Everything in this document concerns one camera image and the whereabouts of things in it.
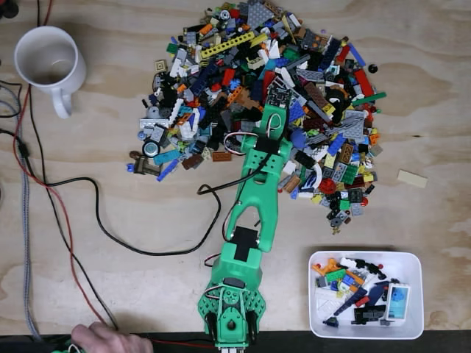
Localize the blue dome Lego piece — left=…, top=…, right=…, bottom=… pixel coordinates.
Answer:
left=290, top=129, right=308, bottom=150

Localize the brown Lego plate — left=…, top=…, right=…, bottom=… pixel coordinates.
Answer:
left=302, top=81, right=329, bottom=110

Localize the white Lego arch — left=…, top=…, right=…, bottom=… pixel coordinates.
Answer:
left=310, top=160, right=324, bottom=189

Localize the red round Lego piece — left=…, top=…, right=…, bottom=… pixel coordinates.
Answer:
left=317, top=176, right=336, bottom=194

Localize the brown Lego brick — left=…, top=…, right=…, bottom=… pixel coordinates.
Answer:
left=182, top=153, right=205, bottom=171

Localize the yellow Lego technic beam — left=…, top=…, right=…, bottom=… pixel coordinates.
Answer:
left=200, top=31, right=256, bottom=60

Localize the long red Lego plate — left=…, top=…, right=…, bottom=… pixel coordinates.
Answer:
left=353, top=68, right=375, bottom=98

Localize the long green Lego plate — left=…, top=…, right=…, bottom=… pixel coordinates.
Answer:
left=352, top=91, right=388, bottom=108

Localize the dark grey wedge Lego plate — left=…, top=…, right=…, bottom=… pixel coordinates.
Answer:
left=247, top=0, right=276, bottom=29

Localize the teal Lego plate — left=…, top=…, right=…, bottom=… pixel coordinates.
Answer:
left=152, top=148, right=178, bottom=166

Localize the blue narrow Lego plate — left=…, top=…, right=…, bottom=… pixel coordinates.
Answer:
left=156, top=158, right=180, bottom=183

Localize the light grey long Lego plate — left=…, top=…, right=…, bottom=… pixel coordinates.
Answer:
left=138, top=118, right=171, bottom=129

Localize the black Lego wheel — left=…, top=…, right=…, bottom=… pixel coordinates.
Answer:
left=142, top=140, right=162, bottom=160

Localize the dark brown Lego piece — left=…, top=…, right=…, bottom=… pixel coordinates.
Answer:
left=129, top=150, right=163, bottom=176

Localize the tan Lego plate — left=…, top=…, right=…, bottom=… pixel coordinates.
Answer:
left=397, top=169, right=429, bottom=190

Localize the orange Lego piece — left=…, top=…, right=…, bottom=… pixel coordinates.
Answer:
left=312, top=257, right=341, bottom=277

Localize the bright green Lego plate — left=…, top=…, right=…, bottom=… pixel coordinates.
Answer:
left=323, top=268, right=347, bottom=282

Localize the white Lego plate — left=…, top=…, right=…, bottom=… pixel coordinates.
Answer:
left=315, top=293, right=347, bottom=321

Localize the dark blue Lego wedge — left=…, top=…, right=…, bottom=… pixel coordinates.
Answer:
left=332, top=287, right=369, bottom=318

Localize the dark blue Lego piece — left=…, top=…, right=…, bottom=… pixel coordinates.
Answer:
left=367, top=280, right=391, bottom=307

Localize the white plastic bin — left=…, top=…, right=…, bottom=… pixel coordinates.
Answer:
left=308, top=250, right=425, bottom=340

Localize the person's hand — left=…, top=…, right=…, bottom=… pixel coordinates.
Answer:
left=70, top=321, right=155, bottom=353

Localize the white panel with blue print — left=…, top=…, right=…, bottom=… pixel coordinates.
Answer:
left=383, top=282, right=411, bottom=322

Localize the white ceramic mug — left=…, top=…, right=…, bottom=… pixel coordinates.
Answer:
left=13, top=24, right=88, bottom=120

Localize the black round object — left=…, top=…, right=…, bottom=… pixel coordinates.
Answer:
left=0, top=0, right=19, bottom=20

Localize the black camera circuit board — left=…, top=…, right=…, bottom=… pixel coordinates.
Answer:
left=266, top=85, right=294, bottom=110

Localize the black camera cable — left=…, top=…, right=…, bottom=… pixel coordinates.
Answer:
left=0, top=126, right=270, bottom=257

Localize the thin black cable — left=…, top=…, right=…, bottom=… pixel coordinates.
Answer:
left=28, top=0, right=121, bottom=332

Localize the black looped cable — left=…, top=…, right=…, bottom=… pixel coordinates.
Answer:
left=0, top=79, right=24, bottom=119

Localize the grey braided cable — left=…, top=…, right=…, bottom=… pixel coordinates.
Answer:
left=0, top=97, right=42, bottom=341

